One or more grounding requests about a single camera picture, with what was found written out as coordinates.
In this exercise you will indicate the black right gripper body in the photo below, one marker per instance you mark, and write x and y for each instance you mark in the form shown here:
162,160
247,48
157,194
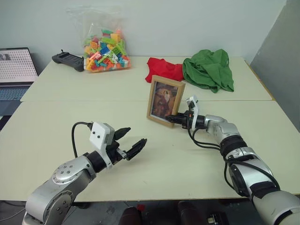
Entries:
184,118

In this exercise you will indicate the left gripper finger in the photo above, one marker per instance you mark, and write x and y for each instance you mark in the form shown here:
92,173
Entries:
122,133
137,147

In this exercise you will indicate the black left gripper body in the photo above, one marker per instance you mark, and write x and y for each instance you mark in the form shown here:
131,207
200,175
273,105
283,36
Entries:
114,153

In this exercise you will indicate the wooden picture frame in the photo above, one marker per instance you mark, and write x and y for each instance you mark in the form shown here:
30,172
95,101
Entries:
164,100

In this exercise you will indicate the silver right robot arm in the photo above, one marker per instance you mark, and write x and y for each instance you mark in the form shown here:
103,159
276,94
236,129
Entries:
248,168

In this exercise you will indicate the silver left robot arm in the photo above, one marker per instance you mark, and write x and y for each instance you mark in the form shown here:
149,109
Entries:
65,178

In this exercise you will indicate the red cloth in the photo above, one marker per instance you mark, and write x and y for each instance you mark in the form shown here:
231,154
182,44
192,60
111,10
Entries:
164,68

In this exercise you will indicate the green cloth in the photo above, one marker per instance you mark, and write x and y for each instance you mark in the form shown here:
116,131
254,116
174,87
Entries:
206,70

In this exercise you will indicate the dark rounded shape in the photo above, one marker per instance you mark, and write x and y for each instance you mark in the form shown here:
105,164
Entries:
131,216
187,213

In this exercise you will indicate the clear bag of toy bricks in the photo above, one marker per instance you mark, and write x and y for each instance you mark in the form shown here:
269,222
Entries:
105,54

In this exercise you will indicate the black handheld controller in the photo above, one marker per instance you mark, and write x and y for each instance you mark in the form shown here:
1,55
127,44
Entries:
68,59

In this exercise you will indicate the grey partition panel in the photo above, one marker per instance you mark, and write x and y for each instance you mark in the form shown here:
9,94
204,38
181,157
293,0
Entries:
279,61

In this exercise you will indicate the open laptop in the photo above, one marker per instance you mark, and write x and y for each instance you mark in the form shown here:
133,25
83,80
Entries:
14,65

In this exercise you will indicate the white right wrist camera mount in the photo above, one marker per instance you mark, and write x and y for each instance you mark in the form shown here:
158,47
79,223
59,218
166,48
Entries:
195,110

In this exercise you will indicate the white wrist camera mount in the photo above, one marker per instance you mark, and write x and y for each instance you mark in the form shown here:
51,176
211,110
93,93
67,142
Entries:
99,133
195,110

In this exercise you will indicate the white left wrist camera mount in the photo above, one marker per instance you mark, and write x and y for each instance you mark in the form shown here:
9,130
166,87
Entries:
99,133

